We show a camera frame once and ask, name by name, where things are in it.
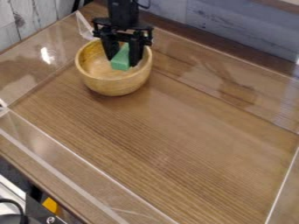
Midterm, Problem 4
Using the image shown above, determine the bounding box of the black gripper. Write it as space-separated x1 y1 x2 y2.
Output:
92 0 153 67

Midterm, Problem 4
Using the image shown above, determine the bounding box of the green rectangular block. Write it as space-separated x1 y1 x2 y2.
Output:
111 43 129 71

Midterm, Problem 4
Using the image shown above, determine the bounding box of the brown wooden bowl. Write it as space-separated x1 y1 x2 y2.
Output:
75 39 153 96

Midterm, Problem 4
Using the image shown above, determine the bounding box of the clear acrylic corner bracket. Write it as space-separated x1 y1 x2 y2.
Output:
75 10 95 41

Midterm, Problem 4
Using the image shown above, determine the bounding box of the clear acrylic tray wall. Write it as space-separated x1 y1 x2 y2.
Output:
0 105 179 224

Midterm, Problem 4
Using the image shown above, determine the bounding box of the black cable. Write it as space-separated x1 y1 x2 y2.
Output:
0 199 28 224

